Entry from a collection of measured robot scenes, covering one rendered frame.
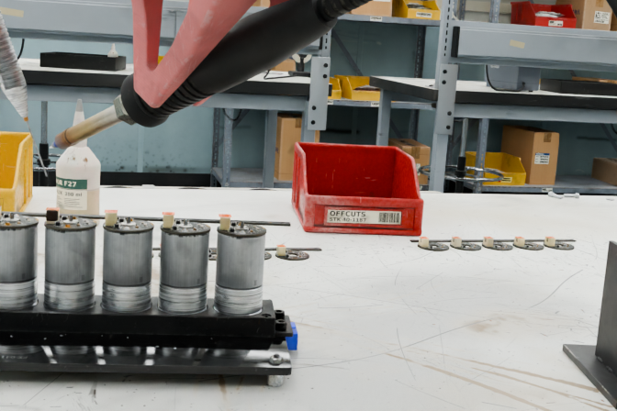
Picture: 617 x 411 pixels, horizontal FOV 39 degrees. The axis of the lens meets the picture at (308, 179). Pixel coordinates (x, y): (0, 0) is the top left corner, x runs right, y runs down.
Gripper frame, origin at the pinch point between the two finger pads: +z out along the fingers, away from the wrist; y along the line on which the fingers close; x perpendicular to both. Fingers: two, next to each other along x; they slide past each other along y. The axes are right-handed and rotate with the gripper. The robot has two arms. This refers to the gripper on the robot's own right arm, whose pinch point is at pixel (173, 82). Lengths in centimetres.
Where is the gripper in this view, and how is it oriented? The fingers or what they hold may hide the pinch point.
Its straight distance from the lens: 36.6
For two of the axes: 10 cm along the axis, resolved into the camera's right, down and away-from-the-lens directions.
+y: -6.3, 1.0, -7.7
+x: 6.5, 6.2, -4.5
